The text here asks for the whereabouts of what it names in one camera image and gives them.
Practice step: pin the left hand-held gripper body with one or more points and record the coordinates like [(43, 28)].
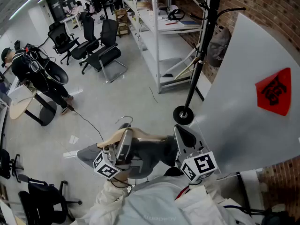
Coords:
[(110, 167)]

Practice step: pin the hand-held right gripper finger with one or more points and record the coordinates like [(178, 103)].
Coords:
[(189, 135), (183, 140)]

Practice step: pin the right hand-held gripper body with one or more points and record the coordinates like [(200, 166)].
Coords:
[(201, 165)]

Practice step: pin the wooden clothes hanger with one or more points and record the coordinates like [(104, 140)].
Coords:
[(110, 140)]

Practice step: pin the grey t-shirt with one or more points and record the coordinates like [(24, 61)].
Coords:
[(152, 153)]

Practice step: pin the black coat stand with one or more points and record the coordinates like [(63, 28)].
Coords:
[(201, 55)]

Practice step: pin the person's right forearm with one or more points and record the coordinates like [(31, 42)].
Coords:
[(199, 203)]

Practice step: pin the person's left forearm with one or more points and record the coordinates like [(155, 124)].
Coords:
[(105, 203)]

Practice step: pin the person's grey hoodie torso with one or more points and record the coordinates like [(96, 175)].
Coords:
[(152, 203)]

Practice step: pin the pale wooden stick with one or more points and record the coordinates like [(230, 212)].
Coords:
[(185, 70)]

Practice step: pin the grey refrigerator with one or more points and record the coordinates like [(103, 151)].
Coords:
[(239, 83)]

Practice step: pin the black mesh office chair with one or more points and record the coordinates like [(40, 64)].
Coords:
[(87, 36), (61, 39), (4, 163), (39, 196)]

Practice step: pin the black round basin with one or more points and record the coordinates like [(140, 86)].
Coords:
[(56, 74)]

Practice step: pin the grey cap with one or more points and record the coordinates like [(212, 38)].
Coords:
[(219, 48)]

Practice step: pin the white metal shelf rack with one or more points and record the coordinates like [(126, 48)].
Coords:
[(164, 41)]

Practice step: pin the red paper decoration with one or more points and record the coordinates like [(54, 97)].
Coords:
[(275, 92)]

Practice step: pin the wooden step stool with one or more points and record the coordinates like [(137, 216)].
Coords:
[(122, 22)]

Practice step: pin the round wooden table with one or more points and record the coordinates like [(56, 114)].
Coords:
[(17, 107)]

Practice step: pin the blue book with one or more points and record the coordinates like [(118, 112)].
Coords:
[(188, 23)]

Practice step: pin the red ruler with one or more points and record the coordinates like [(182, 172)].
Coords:
[(171, 23)]

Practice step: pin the white desk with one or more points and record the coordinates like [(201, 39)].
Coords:
[(70, 19)]

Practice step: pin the black headphones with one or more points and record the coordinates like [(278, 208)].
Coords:
[(175, 14)]

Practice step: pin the white round device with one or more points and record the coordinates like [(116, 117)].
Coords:
[(173, 8)]

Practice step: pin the black chair chrome sled frame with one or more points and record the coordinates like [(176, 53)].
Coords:
[(105, 53)]

